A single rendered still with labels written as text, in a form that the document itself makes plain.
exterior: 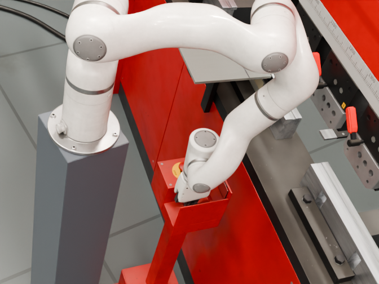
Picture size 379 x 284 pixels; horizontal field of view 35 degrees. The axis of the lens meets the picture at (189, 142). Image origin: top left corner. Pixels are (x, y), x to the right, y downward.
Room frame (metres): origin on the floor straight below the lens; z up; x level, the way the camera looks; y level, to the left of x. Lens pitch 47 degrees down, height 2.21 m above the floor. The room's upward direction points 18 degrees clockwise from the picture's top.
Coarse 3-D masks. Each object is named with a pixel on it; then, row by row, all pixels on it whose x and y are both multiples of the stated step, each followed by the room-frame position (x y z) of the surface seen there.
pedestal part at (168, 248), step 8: (168, 232) 1.16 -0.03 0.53; (160, 240) 1.18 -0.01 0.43; (168, 240) 1.15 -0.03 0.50; (176, 240) 1.16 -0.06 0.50; (160, 248) 1.17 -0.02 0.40; (168, 248) 1.15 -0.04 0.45; (176, 248) 1.17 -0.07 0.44; (160, 256) 1.16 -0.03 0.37; (168, 256) 1.15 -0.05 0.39; (176, 256) 1.17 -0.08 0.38; (152, 264) 1.18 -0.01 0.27; (160, 264) 1.15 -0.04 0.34; (168, 264) 1.16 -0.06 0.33; (152, 272) 1.17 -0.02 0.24; (160, 272) 1.15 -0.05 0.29; (168, 272) 1.17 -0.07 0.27; (152, 280) 1.16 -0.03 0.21; (160, 280) 1.16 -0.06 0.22; (168, 280) 1.18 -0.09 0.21
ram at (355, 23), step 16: (304, 0) 1.49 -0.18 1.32; (320, 0) 1.43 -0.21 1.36; (336, 0) 1.39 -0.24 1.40; (352, 0) 1.34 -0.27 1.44; (368, 0) 1.30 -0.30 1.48; (336, 16) 1.36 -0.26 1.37; (352, 16) 1.32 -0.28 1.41; (368, 16) 1.28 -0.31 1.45; (320, 32) 1.39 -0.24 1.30; (352, 32) 1.30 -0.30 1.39; (368, 32) 1.26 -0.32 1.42; (336, 48) 1.32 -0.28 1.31; (368, 48) 1.24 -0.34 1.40; (352, 64) 1.26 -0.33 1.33; (368, 64) 1.22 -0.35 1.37; (368, 96) 1.17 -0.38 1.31
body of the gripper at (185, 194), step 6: (180, 174) 1.12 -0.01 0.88; (180, 180) 1.10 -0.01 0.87; (180, 186) 1.09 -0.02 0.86; (186, 186) 1.09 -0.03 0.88; (180, 192) 1.09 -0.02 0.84; (186, 192) 1.09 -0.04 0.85; (192, 192) 1.10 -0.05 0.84; (180, 198) 1.09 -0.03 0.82; (186, 198) 1.09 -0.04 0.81; (192, 198) 1.11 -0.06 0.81; (198, 198) 1.12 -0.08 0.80
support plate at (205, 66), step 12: (180, 48) 1.51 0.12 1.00; (192, 60) 1.47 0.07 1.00; (204, 60) 1.49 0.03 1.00; (216, 60) 1.51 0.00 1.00; (228, 60) 1.53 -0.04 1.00; (192, 72) 1.42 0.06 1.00; (204, 72) 1.44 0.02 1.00; (216, 72) 1.46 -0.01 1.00; (228, 72) 1.47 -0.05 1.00; (240, 72) 1.49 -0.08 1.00; (252, 72) 1.51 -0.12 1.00
